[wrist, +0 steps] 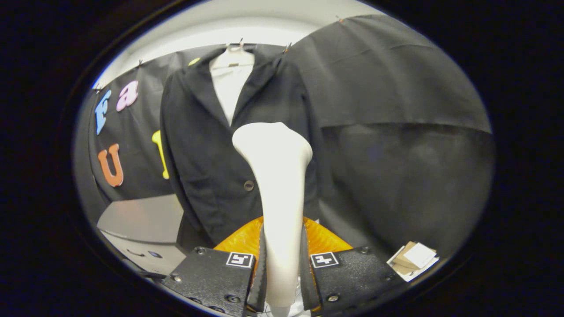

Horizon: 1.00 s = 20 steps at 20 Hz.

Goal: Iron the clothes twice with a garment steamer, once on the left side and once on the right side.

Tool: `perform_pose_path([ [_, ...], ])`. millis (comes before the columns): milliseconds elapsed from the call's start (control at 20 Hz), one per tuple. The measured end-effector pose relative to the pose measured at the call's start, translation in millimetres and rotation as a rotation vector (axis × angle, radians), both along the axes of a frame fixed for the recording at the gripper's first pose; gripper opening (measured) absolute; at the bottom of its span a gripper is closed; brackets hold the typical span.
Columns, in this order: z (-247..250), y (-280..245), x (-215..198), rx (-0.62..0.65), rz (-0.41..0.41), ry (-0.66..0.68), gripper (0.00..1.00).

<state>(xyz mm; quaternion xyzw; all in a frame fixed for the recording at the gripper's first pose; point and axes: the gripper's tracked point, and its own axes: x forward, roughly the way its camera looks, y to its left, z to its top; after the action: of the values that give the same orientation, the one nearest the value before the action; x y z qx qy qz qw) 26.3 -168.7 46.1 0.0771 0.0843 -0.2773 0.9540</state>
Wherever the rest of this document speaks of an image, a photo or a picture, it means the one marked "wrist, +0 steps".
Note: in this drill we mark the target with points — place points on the grey cabinet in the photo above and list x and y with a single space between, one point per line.
141 220

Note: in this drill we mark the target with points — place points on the black jacket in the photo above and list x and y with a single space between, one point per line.
207 167

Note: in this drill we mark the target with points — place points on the black backdrop cloth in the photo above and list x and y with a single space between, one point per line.
396 132

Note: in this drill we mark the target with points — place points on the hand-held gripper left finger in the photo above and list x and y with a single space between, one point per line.
211 277

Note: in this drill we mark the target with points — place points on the brown cardboard box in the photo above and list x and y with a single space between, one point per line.
398 266

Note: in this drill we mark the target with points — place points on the white mannequin torso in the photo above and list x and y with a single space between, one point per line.
229 92

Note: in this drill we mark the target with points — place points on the white paper card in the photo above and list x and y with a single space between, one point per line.
419 255

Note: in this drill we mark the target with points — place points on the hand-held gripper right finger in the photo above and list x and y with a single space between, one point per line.
352 277

